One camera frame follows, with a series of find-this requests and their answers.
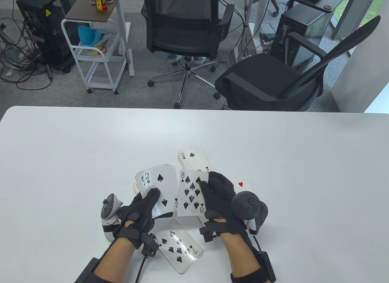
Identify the stack of red-backed playing cards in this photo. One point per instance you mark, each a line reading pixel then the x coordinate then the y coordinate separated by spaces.
pixel 165 185

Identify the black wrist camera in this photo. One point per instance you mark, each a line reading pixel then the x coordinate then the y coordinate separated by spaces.
pixel 209 232
pixel 149 246

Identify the black mesh back office chair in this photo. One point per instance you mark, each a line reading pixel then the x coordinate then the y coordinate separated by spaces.
pixel 182 36

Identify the grey left hand controller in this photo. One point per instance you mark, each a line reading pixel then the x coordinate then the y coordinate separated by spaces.
pixel 107 207

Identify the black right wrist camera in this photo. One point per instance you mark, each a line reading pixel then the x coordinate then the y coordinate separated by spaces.
pixel 209 232

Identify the black spades playing card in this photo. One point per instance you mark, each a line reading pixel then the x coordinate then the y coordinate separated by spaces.
pixel 188 204

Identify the black padded office chair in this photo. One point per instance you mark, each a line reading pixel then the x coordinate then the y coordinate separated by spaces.
pixel 261 73

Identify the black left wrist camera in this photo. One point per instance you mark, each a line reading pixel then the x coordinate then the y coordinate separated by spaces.
pixel 149 246

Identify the brown top white side table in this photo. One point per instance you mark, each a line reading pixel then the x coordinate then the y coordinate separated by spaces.
pixel 88 6

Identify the blue plastic bowl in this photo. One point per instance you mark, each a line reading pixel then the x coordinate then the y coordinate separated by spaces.
pixel 88 35

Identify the pile of face-up spades cards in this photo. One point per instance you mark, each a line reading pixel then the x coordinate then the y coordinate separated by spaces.
pixel 185 255

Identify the black chair base with casters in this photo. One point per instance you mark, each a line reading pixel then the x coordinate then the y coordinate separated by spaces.
pixel 275 13

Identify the yellow and red packet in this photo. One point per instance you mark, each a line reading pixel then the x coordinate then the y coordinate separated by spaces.
pixel 98 1

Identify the person's right hand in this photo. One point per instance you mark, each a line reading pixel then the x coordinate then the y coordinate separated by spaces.
pixel 217 198

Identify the pile of face-up clubs cards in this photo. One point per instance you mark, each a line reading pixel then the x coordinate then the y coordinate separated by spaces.
pixel 197 157

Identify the pile of face-up hearts cards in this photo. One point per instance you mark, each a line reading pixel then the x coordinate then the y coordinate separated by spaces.
pixel 246 185

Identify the small black power adapter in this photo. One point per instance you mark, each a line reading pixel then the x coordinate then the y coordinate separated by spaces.
pixel 267 37

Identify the pile of face-up diamonds cards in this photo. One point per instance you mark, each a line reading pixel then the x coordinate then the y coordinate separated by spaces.
pixel 135 188

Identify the person's left hand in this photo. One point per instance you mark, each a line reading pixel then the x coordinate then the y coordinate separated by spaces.
pixel 136 216

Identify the black computer tower yellow sticker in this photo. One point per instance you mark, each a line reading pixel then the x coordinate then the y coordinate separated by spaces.
pixel 45 36

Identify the person's right forearm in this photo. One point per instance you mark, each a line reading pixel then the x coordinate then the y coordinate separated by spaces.
pixel 243 255

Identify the black glass side computer tower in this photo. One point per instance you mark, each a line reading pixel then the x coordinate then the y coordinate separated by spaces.
pixel 316 23

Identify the person's left forearm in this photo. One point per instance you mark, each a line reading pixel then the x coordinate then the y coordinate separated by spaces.
pixel 114 260

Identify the dark office desk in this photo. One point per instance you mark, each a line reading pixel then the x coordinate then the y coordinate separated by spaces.
pixel 334 0

